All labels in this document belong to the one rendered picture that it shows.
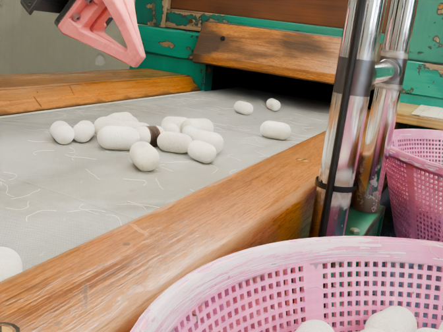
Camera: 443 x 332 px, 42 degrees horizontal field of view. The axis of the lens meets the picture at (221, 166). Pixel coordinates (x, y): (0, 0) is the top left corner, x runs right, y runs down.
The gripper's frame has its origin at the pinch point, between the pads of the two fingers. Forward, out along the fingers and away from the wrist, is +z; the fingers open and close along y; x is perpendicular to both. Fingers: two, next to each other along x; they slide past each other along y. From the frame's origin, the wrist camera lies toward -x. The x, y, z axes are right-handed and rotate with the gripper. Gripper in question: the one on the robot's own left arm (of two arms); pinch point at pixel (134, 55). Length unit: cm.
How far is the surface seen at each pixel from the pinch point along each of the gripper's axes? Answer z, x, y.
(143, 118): -0.4, 10.9, 13.6
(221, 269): 20.4, -8.9, -24.6
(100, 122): 1.9, 7.0, -0.4
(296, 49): 0.1, -2.1, 41.9
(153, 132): 6.0, 3.9, 1.0
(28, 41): -106, 101, 140
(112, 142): 5.2, 5.5, -3.2
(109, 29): -81, 69, 140
